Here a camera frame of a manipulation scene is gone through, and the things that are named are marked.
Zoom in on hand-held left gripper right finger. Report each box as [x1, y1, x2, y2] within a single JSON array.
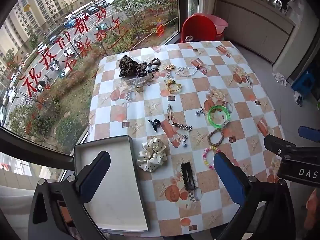
[[210, 152, 297, 240]]

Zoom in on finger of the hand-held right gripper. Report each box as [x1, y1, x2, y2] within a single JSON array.
[[264, 134, 302, 159], [298, 126, 320, 143]]

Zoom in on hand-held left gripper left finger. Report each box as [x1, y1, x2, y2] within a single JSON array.
[[28, 151, 111, 240]]

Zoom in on colourful bead bracelet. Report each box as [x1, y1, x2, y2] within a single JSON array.
[[202, 145, 222, 170]]

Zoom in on green plastic bangle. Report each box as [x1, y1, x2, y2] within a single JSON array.
[[208, 105, 231, 128]]

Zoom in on pair of shoes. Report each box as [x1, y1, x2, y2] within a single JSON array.
[[293, 90, 305, 107]]

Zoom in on black scalloped hair clip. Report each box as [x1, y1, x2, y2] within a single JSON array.
[[180, 162, 197, 190]]

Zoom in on blue plastic stool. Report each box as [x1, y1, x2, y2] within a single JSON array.
[[291, 71, 316, 98]]

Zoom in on cream polka dot scrunchie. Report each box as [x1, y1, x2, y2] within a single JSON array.
[[136, 138, 167, 172]]

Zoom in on white crumpled cloth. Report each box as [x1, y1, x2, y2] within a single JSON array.
[[273, 72, 288, 87]]

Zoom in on silver star hair clip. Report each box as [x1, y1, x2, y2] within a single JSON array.
[[172, 122, 193, 131]]

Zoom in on small black claw clip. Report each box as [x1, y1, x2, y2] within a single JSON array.
[[148, 119, 161, 133]]

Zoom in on clear large claw clip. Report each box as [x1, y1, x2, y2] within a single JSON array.
[[125, 73, 154, 87]]

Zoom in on leopard print scrunchie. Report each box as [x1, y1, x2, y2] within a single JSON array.
[[118, 54, 148, 77]]

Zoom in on beige cabinet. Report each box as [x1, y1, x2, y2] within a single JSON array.
[[217, 0, 305, 73]]

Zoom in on pink plastic basin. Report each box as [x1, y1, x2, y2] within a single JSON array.
[[207, 15, 229, 37]]

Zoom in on red plastic chair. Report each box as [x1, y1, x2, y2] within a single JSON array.
[[180, 14, 218, 43]]

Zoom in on brown braided bracelet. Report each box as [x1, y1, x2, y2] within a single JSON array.
[[208, 129, 224, 146]]

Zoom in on yellow flower hair tie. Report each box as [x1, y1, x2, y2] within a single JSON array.
[[165, 79, 182, 95]]

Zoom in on black hair ties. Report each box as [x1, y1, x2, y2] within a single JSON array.
[[142, 64, 161, 75]]

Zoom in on clear crystal bead bracelet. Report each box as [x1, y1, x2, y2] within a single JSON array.
[[175, 66, 201, 77]]

